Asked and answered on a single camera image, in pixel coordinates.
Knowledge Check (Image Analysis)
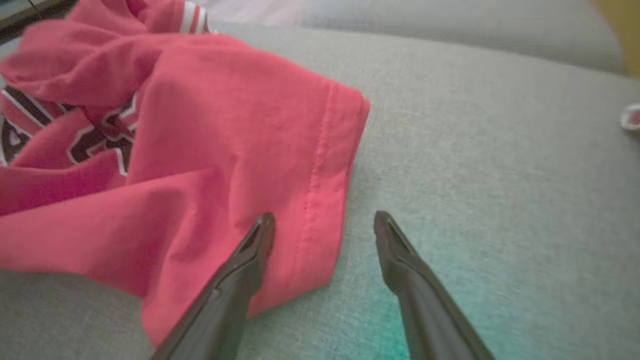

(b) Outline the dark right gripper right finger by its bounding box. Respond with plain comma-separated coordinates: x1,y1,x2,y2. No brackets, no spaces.
373,210,496,360

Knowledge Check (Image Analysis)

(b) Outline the red jersey with black print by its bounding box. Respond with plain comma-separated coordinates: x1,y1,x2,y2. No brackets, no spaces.
0,0,372,349

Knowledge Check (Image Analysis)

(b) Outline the yellow cushion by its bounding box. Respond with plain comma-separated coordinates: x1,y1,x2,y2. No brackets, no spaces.
589,0,640,79

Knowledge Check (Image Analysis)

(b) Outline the grey sofa seat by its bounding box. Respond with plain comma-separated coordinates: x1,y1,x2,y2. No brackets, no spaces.
0,20,640,360

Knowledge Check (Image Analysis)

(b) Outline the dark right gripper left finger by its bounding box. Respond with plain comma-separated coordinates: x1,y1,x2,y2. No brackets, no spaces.
150,212,276,360

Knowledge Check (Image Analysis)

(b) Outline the red garment with white trim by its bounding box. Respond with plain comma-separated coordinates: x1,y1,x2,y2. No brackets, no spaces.
620,102,640,132

